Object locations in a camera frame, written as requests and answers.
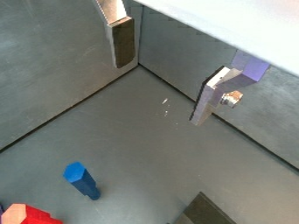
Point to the dark grey block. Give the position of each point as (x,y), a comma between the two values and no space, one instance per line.
(203,212)

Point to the red block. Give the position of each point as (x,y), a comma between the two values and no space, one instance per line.
(22,214)

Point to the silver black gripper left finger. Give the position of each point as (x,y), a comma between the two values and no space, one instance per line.
(120,30)

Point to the blue hexagonal peg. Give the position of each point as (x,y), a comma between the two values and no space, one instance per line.
(77,176)

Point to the silver purple gripper right finger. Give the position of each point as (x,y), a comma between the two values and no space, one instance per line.
(219,89)

